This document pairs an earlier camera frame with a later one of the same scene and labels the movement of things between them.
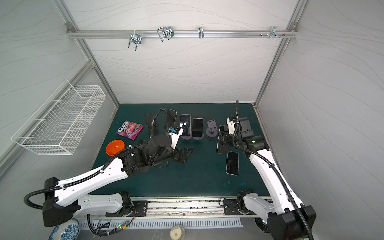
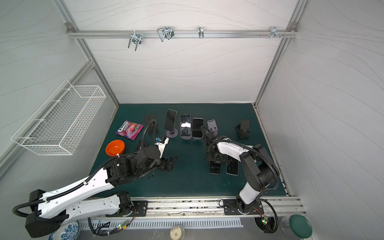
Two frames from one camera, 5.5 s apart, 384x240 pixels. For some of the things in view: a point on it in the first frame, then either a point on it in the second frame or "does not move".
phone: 232,163 does not move
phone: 223,144 to 215,168
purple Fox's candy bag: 129,130 does not move
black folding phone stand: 148,119 does not move
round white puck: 175,233 does not move
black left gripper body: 175,154 to 163,167
